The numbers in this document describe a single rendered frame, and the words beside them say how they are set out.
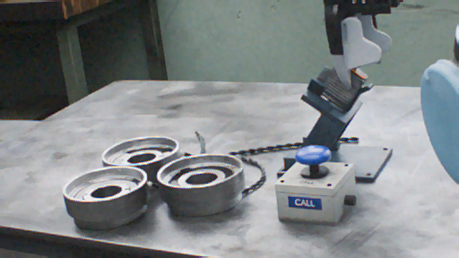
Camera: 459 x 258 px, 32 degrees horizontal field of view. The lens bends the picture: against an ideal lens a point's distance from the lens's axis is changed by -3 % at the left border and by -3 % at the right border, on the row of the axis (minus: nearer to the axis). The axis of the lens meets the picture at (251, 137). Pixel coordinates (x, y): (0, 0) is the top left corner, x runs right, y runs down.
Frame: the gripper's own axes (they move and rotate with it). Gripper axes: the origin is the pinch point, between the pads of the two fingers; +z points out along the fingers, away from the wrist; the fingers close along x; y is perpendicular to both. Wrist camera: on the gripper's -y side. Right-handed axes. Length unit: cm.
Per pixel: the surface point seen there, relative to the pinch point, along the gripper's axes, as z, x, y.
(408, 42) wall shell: 34, 149, -27
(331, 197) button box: 8.5, -17.1, 2.7
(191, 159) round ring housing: 8.2, -9.5, -18.2
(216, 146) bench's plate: 12.0, 4.2, -21.7
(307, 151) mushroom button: 4.5, -14.2, -0.7
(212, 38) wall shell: 33, 152, -96
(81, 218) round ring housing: 10.1, -24.0, -26.0
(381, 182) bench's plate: 11.9, -5.1, 5.0
